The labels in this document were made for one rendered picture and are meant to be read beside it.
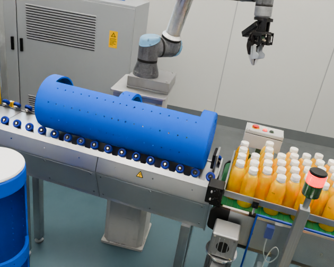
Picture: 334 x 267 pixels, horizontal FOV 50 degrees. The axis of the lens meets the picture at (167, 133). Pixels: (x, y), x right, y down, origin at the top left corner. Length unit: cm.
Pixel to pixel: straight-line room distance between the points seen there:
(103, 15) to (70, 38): 38
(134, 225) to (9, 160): 118
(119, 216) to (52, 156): 75
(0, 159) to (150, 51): 98
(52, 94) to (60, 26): 165
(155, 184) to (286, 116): 311
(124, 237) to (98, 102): 117
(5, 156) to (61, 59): 200
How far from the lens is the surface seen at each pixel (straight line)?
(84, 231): 278
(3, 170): 154
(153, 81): 208
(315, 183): 137
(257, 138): 198
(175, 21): 209
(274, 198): 165
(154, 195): 184
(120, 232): 260
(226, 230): 161
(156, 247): 270
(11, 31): 370
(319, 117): 474
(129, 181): 183
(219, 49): 441
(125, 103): 173
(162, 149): 168
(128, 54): 327
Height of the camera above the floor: 186
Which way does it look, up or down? 26 degrees down
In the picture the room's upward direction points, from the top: 9 degrees clockwise
